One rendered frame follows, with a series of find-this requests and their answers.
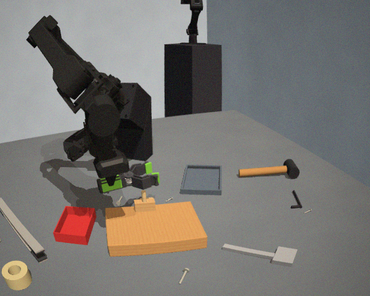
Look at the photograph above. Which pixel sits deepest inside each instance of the red shallow tray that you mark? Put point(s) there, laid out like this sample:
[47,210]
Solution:
[77,223]

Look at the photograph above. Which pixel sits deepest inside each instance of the light wooden board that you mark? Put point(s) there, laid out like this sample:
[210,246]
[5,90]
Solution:
[172,227]

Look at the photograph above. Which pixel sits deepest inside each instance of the mallet with wooden handle and black head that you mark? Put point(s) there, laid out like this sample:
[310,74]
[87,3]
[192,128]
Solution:
[289,167]

